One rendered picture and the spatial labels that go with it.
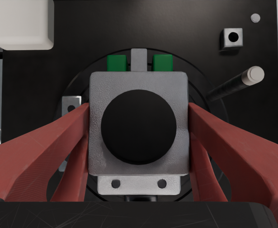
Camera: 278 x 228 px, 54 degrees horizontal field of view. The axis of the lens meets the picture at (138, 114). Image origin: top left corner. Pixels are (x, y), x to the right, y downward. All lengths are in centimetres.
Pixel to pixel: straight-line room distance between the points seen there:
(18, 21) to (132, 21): 9
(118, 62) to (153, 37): 8
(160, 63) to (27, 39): 12
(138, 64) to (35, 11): 11
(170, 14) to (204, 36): 4
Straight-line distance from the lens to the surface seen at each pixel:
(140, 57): 17
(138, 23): 25
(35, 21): 24
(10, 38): 25
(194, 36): 25
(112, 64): 17
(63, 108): 21
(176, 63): 22
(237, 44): 25
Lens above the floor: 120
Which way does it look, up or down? 86 degrees down
